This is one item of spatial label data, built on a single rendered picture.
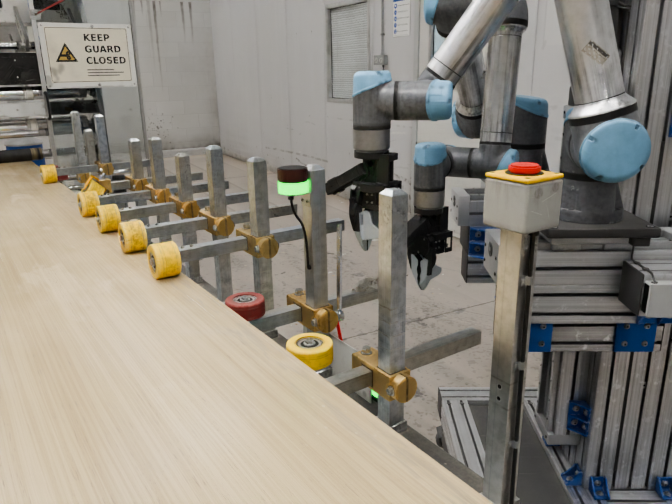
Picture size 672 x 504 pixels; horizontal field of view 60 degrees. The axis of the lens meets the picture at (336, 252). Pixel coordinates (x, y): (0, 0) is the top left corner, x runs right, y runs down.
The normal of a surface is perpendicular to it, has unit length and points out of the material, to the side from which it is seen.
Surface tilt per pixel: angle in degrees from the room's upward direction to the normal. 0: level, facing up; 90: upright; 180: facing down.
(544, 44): 90
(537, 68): 90
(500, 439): 90
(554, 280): 90
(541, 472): 0
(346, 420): 0
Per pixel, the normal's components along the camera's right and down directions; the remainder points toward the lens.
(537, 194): 0.56, 0.24
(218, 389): -0.02, -0.96
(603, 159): -0.15, 0.41
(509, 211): -0.82, 0.18
